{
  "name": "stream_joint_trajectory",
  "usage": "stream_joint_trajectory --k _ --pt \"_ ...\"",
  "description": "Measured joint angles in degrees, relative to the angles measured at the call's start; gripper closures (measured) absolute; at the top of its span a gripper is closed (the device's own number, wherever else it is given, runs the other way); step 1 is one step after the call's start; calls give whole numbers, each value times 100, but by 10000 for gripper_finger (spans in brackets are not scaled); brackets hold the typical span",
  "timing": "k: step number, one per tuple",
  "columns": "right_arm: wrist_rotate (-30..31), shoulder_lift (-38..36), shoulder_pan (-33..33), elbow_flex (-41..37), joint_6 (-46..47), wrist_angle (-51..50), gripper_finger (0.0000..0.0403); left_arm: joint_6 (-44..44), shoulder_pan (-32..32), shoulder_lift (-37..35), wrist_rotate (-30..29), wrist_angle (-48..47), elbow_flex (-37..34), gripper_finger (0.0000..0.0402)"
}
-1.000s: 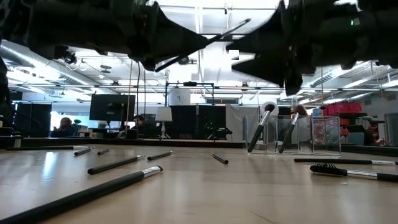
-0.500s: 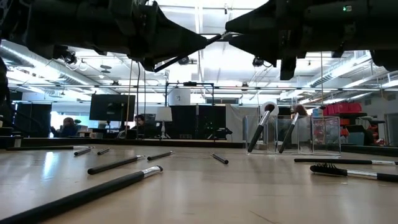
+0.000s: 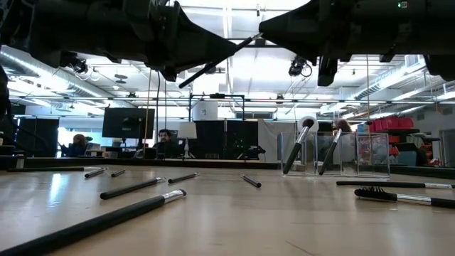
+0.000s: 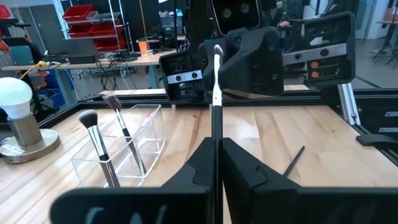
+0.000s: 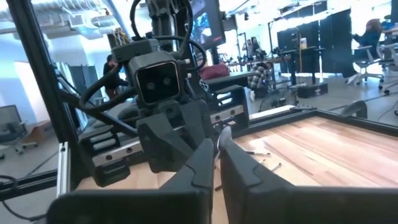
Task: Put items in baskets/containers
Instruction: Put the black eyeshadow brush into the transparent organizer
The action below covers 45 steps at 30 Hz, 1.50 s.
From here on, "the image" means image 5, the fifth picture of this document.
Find tan box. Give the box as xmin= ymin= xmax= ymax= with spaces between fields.
xmin=21 ymin=119 xmax=53 ymax=146

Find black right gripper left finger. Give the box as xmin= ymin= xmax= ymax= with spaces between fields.
xmin=46 ymin=139 xmax=215 ymax=224

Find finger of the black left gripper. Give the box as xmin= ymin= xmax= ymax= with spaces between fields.
xmin=136 ymin=119 xmax=193 ymax=174
xmin=174 ymin=99 xmax=215 ymax=146

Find dark grey desk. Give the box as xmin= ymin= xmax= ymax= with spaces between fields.
xmin=203 ymin=70 xmax=261 ymax=93

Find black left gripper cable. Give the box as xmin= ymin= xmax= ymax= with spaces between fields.
xmin=78 ymin=63 xmax=139 ymax=113

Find grey office chair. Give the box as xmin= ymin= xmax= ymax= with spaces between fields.
xmin=0 ymin=105 xmax=38 ymax=159

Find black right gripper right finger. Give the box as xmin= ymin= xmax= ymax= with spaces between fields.
xmin=221 ymin=126 xmax=398 ymax=224

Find makeup brush long silver ferrule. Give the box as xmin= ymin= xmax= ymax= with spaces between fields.
xmin=215 ymin=133 xmax=223 ymax=191

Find black monitor blue screen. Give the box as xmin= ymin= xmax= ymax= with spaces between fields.
xmin=189 ymin=0 xmax=227 ymax=51

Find black equipment case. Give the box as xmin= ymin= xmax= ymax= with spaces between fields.
xmin=297 ymin=82 xmax=329 ymax=99

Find black partition panels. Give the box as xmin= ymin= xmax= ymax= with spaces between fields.
xmin=276 ymin=9 xmax=354 ymax=75

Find white office chair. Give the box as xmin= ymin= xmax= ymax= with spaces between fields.
xmin=353 ymin=40 xmax=398 ymax=94

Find black wire fan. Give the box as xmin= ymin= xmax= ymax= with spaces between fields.
xmin=258 ymin=85 xmax=299 ymax=113

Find person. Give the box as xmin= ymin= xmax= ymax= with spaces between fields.
xmin=343 ymin=18 xmax=386 ymax=85
xmin=247 ymin=62 xmax=274 ymax=94
xmin=242 ymin=36 xmax=262 ymax=58
xmin=102 ymin=54 xmax=130 ymax=100

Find red cloth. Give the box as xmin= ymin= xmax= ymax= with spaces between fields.
xmin=198 ymin=62 xmax=231 ymax=81

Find black aluminium rig frame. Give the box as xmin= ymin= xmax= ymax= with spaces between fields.
xmin=0 ymin=0 xmax=398 ymax=202

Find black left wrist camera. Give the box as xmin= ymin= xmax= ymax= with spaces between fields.
xmin=127 ymin=51 xmax=189 ymax=106

